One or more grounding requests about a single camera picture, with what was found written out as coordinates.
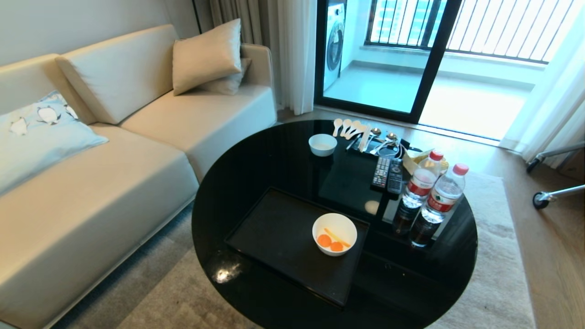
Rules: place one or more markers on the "small empty white bowl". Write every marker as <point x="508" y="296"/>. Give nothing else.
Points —
<point x="322" y="144"/>

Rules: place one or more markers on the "black rectangular tray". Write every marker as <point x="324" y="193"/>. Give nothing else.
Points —
<point x="279" y="237"/>

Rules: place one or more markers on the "white bowl with scraps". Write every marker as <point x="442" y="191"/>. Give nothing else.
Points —
<point x="336" y="227"/>

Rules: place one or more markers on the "small black tray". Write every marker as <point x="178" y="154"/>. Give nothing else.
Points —
<point x="381" y="147"/>

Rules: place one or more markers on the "round black glass table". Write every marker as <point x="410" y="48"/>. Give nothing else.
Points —
<point x="283" y="155"/>

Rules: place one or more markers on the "white plastic spoon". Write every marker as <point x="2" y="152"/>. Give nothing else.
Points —
<point x="354" y="128"/>
<point x="346" y="124"/>
<point x="337" y="124"/>

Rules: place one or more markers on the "wooden chopsticks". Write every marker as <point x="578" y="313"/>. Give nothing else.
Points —
<point x="364" y="137"/>

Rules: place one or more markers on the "orange carrot slice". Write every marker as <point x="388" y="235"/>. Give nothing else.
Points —
<point x="336" y="246"/>
<point x="324" y="241"/>

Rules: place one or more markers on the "yellow food strip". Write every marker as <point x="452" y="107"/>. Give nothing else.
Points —
<point x="337" y="237"/>

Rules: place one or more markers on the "metal spoon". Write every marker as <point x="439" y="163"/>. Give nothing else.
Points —
<point x="387" y="140"/>
<point x="374" y="134"/>

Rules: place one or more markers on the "black remote control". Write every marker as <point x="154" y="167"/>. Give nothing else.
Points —
<point x="380" y="172"/>
<point x="395" y="177"/>

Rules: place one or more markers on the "beige square cushion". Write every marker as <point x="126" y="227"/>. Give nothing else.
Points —
<point x="231" y="82"/>
<point x="205" y="55"/>

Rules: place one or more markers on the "white sheer curtain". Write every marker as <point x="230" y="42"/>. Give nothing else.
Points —
<point x="548" y="87"/>
<point x="298" y="50"/>

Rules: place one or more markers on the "yellow snack packet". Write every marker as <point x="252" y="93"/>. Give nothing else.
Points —
<point x="418" y="159"/>

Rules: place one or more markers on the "plastic water bottle red cap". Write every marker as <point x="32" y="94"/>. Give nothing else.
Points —
<point x="421" y="183"/>
<point x="441" y="196"/>

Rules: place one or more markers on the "white washing machine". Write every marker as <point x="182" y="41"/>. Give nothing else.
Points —
<point x="335" y="41"/>

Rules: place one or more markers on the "beige sofa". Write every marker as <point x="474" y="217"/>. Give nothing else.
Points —
<point x="137" y="151"/>

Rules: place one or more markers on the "grey drape curtain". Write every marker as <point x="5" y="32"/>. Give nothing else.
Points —
<point x="242" y="16"/>

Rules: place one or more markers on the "beige floor rug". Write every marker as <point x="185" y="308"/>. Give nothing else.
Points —
<point x="493" y="274"/>

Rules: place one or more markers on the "black balcony railing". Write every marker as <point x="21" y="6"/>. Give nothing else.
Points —
<point x="475" y="25"/>

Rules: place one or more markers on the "metal wheeled stand leg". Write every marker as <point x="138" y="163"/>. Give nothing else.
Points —
<point x="554" y="154"/>
<point x="558" y="193"/>

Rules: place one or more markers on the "light blue penguin pillow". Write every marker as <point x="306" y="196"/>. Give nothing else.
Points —
<point x="32" y="137"/>

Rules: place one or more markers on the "black sliding door frame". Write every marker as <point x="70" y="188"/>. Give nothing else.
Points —
<point x="434" y="59"/>

